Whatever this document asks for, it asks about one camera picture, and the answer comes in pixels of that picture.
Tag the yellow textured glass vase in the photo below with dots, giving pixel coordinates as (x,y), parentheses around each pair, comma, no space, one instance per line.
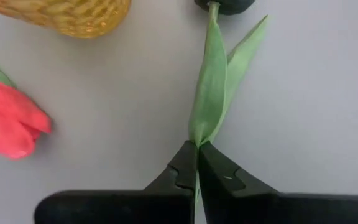
(82,18)

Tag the red artificial tulip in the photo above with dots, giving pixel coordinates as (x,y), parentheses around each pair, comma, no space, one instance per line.
(8,118)

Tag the green stem with leaves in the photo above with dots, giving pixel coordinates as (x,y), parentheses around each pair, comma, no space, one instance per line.
(210,93)

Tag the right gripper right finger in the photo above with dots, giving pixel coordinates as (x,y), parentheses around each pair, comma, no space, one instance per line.
(235,199)

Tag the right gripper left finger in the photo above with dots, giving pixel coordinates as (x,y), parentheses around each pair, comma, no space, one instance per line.
(166,199)

